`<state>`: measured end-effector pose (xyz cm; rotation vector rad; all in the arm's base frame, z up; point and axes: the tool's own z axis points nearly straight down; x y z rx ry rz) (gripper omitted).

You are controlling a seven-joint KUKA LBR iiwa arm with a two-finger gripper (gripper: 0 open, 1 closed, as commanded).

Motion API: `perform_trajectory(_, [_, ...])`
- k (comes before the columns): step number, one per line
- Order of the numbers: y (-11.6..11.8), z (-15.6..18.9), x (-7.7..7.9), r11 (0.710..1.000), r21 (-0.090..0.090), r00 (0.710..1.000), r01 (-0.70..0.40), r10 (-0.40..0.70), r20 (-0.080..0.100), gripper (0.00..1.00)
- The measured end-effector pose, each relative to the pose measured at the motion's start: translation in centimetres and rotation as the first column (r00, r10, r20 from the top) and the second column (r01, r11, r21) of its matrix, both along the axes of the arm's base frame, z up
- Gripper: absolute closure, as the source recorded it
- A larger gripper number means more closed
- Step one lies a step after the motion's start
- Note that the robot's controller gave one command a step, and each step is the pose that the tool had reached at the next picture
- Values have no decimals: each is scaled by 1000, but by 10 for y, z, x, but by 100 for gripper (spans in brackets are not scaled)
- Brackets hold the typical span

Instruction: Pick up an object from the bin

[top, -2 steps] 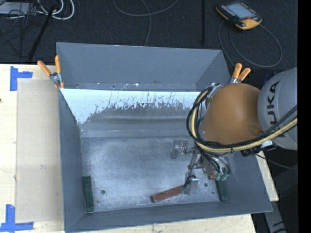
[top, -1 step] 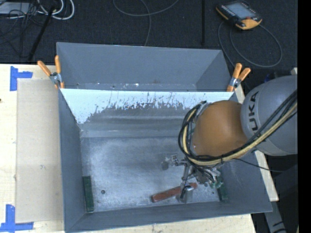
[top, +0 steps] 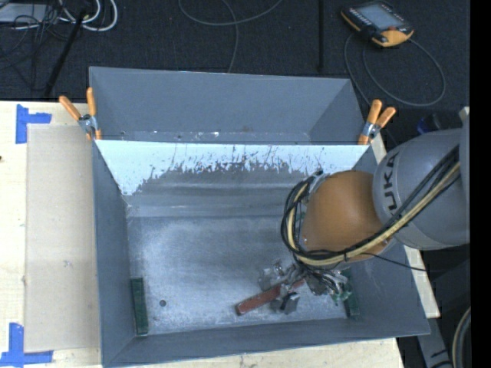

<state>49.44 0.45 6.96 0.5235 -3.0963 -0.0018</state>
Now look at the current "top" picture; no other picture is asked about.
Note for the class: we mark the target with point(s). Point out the pale wood flat board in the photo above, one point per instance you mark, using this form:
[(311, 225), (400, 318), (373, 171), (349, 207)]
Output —
[(57, 236)]

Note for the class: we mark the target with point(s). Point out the dark green flat block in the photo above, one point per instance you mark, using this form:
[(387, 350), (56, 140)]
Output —
[(352, 308), (139, 307)]

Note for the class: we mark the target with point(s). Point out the grey metal bin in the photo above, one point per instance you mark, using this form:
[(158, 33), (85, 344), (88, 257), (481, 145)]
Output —
[(199, 251)]

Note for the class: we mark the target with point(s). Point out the red-brown flat block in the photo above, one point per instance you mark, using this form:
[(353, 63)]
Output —
[(255, 301)]

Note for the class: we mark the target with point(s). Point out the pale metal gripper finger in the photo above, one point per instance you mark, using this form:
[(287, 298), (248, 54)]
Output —
[(273, 276), (287, 302)]

